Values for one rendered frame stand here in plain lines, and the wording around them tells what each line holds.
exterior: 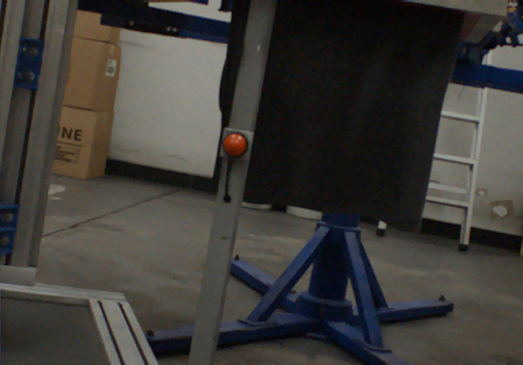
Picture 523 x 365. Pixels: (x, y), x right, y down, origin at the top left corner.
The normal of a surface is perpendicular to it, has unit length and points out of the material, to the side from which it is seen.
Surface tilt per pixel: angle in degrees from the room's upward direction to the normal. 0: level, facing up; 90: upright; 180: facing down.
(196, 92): 90
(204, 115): 90
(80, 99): 93
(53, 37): 90
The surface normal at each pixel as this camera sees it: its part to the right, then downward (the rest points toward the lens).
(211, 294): -0.15, 0.07
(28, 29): 0.23, 0.13
